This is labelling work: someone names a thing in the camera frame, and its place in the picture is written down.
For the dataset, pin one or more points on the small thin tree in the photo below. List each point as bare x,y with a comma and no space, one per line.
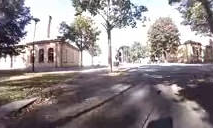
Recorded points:
93,52

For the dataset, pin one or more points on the distant pale building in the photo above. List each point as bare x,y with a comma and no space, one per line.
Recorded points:
122,54

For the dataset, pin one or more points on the tall slim-trunk tree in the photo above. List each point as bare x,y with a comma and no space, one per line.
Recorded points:
109,43

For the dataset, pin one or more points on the distant green tree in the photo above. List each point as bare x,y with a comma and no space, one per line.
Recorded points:
137,51

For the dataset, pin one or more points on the grey paved sidewalk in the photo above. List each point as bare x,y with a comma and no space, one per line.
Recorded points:
84,90

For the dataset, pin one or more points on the tree beside brick building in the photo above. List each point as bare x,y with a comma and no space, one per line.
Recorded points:
80,33

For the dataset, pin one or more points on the kerb stone edge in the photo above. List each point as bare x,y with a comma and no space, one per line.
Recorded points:
94,106

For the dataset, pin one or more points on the red brick building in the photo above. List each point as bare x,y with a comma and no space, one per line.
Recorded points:
54,53

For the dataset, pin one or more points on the grey asphalt road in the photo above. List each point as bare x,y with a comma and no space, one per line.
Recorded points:
154,90

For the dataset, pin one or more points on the round reddish-green tree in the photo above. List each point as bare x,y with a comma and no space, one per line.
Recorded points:
163,38

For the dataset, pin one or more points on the tall chimney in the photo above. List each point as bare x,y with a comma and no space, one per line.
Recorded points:
49,26

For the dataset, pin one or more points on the street lamp pole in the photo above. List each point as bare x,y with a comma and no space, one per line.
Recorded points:
33,46

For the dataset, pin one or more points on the patchy grass strip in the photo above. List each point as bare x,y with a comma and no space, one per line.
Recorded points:
30,83

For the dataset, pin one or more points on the yellowish building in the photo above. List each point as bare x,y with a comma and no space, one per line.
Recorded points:
191,51

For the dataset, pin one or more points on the large dark tree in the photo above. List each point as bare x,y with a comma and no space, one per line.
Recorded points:
9,26

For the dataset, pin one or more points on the large overhanging tree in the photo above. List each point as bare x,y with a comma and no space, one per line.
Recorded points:
207,16

